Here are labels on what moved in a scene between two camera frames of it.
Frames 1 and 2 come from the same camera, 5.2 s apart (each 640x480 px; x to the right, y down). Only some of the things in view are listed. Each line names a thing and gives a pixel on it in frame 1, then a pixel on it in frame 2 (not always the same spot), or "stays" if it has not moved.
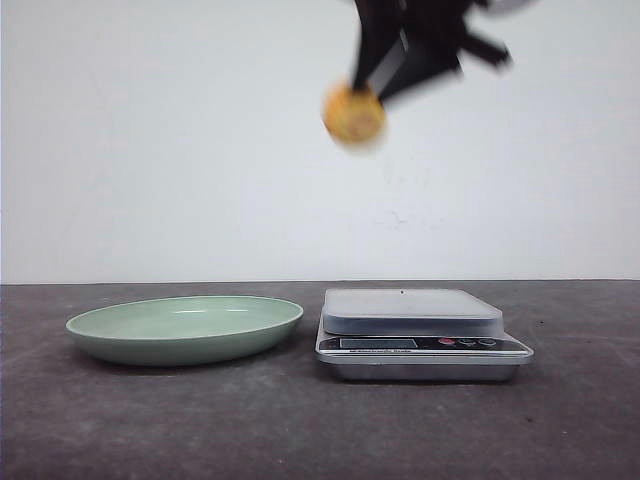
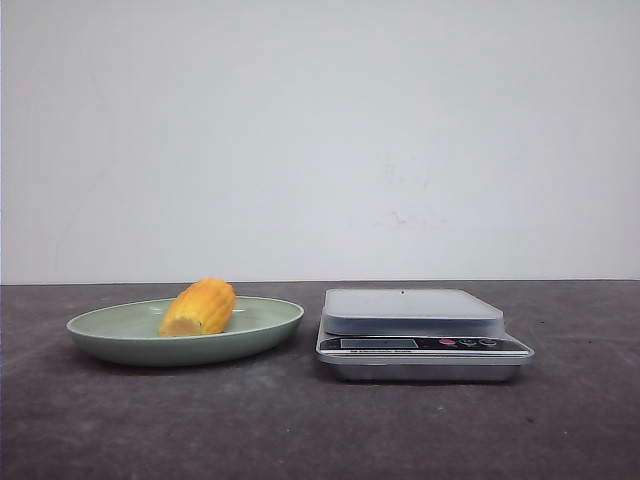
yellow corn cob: [351, 114] → [205, 306]
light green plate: [185, 330] stays
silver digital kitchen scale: [416, 334] stays
